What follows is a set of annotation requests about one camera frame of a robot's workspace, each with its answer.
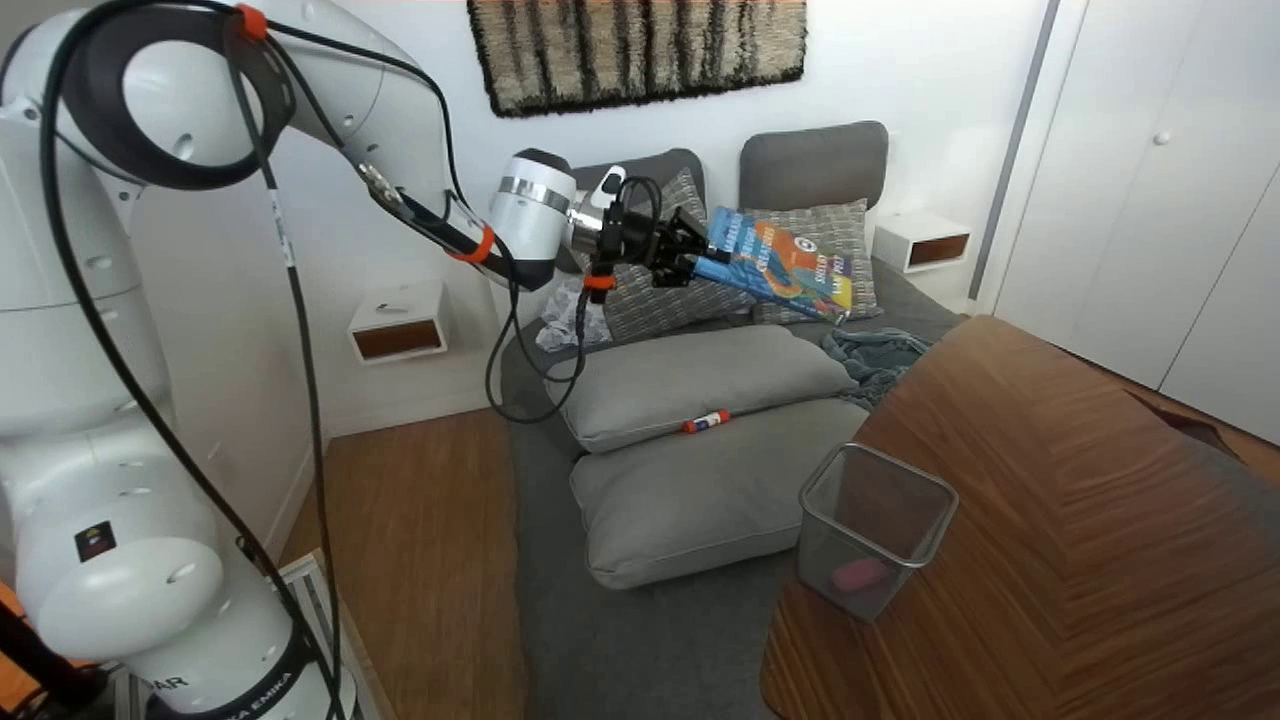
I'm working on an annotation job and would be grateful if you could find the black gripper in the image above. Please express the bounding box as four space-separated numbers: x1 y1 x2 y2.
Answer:
583 195 725 292

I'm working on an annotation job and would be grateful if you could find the colourful illustrated book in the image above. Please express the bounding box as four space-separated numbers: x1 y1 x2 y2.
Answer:
692 202 862 323

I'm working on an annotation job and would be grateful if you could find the thick grey pillow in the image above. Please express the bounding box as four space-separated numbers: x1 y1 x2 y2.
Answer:
568 395 874 596

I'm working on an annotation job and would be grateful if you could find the large grey checkered cushion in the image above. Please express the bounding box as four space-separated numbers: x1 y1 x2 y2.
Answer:
593 164 782 347

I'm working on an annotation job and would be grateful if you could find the small grey checkered cushion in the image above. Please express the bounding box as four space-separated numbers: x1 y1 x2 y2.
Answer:
740 195 884 323

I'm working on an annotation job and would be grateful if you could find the red and white marker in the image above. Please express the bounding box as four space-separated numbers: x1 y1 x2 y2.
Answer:
677 404 738 441

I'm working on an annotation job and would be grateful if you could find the teal knitted blanket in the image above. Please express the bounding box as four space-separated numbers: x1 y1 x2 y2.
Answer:
817 319 931 413

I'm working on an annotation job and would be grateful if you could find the clear plastic container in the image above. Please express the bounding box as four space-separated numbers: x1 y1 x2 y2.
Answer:
798 441 965 624

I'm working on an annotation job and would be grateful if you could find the pink object in basket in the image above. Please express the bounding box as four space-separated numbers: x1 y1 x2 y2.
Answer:
828 553 893 596

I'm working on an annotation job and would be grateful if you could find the grey sofa bed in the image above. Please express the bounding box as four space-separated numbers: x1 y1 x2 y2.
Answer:
497 115 968 720

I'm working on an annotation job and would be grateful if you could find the white wardrobe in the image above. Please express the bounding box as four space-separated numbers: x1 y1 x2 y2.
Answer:
992 0 1280 448

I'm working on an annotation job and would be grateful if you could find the orange object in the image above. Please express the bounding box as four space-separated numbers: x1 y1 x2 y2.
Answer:
0 574 44 720

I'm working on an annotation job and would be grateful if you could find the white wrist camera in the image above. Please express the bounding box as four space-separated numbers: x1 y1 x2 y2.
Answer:
582 158 631 220

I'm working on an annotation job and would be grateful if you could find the shaggy brown wall hanging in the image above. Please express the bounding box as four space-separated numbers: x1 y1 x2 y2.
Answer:
464 0 814 119

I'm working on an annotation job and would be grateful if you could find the white wall shelf box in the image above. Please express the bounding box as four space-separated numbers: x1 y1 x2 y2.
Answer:
349 285 453 368
874 217 978 280

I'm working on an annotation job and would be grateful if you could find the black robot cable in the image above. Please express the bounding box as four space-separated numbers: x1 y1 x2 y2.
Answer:
37 0 631 720

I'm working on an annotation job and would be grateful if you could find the white base frame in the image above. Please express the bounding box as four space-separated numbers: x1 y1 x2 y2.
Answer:
272 547 394 720

